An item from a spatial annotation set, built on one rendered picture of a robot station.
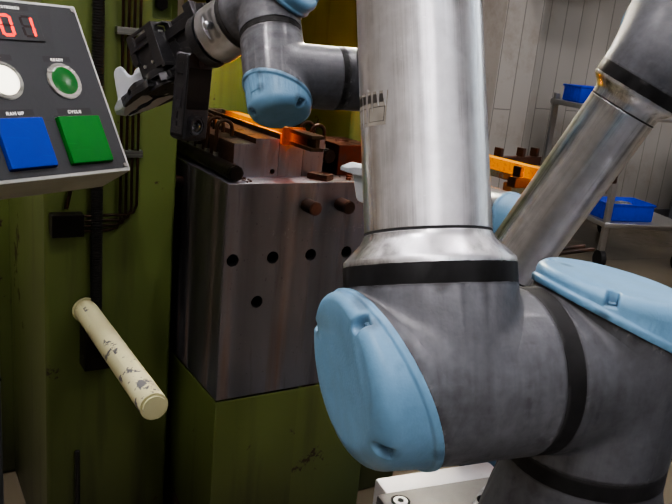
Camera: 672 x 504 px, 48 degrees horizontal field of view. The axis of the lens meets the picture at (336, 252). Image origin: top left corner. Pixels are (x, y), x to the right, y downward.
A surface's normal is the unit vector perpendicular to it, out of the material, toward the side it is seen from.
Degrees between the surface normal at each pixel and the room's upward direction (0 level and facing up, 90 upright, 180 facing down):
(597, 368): 65
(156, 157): 90
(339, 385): 97
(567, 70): 90
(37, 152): 60
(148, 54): 90
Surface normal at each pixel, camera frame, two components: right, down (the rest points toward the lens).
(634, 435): 0.14, 0.32
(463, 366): 0.30, -0.11
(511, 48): 0.37, 0.29
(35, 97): 0.76, -0.29
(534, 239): -0.26, 0.28
